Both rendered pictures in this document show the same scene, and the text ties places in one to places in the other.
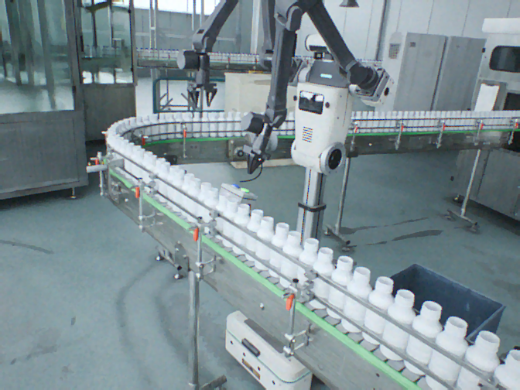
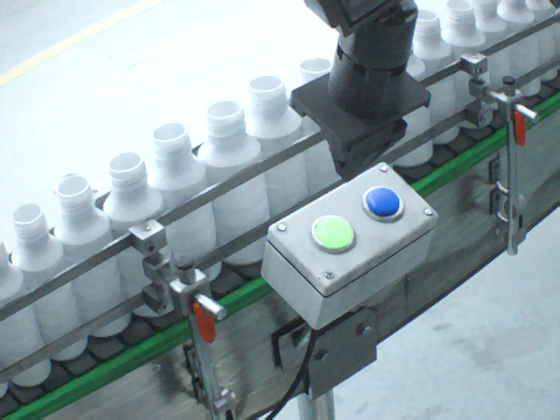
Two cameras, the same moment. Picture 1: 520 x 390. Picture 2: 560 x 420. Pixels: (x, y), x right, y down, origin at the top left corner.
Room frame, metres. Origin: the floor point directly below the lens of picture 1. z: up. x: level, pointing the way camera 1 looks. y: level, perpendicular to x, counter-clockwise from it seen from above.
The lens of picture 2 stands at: (1.53, -0.85, 1.76)
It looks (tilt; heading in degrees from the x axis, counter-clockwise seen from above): 34 degrees down; 95
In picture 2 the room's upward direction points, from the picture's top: 7 degrees counter-clockwise
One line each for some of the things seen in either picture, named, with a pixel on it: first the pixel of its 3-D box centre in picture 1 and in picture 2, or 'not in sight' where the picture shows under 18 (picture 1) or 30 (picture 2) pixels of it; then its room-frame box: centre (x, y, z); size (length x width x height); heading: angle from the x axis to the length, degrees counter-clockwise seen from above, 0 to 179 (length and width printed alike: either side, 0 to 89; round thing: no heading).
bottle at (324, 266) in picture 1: (322, 278); not in sight; (0.95, -0.18, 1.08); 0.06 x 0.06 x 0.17
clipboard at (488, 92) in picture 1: (485, 98); not in sight; (4.45, -2.30, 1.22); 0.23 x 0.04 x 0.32; 23
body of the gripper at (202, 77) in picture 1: (202, 77); not in sight; (1.69, 0.26, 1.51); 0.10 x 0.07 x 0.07; 132
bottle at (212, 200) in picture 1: (212, 210); (180, 204); (1.35, 0.17, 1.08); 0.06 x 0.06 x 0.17
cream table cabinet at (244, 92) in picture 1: (267, 119); not in sight; (5.74, -0.03, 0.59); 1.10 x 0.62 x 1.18; 113
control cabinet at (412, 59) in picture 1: (405, 91); not in sight; (7.18, -2.34, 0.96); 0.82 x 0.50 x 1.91; 113
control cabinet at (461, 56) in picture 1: (445, 92); not in sight; (7.54, -3.17, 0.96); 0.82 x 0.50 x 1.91; 113
